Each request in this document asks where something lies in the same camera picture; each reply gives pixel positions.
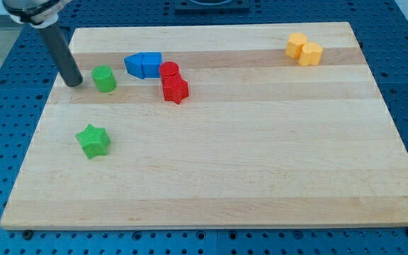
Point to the red star block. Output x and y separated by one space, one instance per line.
175 89

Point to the blue triangular prism block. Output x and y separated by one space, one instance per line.
133 64

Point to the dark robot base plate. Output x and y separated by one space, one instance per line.
187 6

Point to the wooden board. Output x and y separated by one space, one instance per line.
261 142

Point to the red cylinder block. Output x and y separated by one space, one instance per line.
167 70

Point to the green cylinder block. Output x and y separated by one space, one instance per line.
103 78

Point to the yellow heart block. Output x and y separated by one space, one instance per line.
311 54

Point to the green star block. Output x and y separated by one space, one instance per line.
94 141

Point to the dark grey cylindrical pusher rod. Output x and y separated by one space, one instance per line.
58 48

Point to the blue cube block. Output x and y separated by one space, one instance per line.
151 62

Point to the yellow hexagon block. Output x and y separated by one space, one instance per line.
294 44

